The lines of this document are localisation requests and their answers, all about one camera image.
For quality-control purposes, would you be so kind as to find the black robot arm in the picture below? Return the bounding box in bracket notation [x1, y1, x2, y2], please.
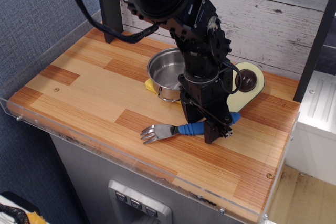
[127, 0, 236, 144]

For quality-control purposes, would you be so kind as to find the clear acrylic table guard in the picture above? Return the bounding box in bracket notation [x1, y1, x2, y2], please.
[0, 10, 301, 221]

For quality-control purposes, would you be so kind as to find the yellow object at corner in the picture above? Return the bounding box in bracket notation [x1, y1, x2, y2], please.
[26, 212, 48, 224]

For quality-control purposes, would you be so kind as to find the yellow folded cloth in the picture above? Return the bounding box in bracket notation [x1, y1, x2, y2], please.
[144, 78, 182, 104]

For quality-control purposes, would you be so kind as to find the black braided cable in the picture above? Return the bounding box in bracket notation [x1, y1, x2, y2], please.
[66, 0, 160, 44]

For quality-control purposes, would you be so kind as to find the grey toy fridge cabinet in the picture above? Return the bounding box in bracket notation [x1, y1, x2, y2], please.
[49, 132, 253, 224]

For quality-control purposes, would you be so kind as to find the silver dispenser button panel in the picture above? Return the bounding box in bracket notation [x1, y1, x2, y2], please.
[108, 179, 173, 223]

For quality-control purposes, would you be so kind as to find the small stainless steel pot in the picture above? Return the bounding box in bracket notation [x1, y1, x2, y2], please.
[147, 48, 185, 102]

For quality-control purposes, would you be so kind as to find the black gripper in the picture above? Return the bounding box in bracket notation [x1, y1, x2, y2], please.
[178, 73, 233, 144]

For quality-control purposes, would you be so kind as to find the blue handled metal fork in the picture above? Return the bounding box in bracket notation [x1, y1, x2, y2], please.
[140, 112, 241, 144]

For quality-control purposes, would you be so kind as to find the white side counter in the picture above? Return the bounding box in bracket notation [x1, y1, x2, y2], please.
[285, 71, 335, 185]

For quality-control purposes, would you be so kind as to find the toy avocado half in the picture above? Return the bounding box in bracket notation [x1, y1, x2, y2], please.
[227, 62, 265, 112]

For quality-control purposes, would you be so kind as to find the black right vertical post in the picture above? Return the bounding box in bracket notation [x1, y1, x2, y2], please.
[293, 0, 335, 102]

